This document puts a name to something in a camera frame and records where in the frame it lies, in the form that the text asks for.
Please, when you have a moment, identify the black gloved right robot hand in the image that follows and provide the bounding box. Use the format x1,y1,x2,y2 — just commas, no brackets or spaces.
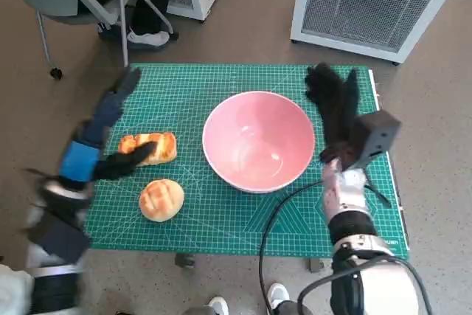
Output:
304,62,366,174

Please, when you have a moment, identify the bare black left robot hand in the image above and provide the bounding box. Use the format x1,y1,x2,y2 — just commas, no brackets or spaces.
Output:
58,66,160,183

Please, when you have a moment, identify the pink bowl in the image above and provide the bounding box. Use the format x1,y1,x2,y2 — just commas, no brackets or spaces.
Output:
201,90,316,194

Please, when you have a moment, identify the rectangular toy bread loaf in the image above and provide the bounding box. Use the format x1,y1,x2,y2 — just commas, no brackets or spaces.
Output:
117,131,178,167

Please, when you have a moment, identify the round toy bread bun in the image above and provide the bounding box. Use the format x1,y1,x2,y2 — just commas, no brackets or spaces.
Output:
139,178,185,223

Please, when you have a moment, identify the large white mesh cabinet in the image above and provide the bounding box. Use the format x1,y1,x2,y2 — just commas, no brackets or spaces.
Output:
290,0,472,67

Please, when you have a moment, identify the green cutting mat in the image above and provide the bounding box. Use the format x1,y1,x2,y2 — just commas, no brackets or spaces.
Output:
84,63,410,261

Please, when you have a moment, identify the person in white trousers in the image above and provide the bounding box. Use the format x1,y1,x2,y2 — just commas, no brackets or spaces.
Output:
0,255,34,315

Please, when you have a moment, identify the white shoe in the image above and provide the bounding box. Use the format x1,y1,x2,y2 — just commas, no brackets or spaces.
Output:
208,295,229,315
265,282,291,315

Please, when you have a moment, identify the thin black left wrist cable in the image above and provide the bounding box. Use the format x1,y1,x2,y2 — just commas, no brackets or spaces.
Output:
25,168,60,181

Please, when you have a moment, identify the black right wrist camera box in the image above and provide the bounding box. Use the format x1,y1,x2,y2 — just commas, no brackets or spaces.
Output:
353,110,402,168

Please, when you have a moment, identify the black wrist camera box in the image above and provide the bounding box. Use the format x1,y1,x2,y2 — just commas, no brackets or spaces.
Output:
353,110,402,168
24,215,91,266

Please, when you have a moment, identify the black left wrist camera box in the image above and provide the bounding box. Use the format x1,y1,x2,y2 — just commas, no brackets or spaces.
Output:
24,215,91,266

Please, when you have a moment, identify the metal table bracket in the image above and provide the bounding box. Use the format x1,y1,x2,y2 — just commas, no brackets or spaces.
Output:
308,257,331,274
175,252,195,268

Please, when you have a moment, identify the long black right arm cable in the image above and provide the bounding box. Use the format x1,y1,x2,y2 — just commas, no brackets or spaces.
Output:
257,179,327,315

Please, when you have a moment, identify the looped black right arm cable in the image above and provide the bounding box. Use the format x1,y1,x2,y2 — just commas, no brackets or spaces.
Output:
296,257,434,315

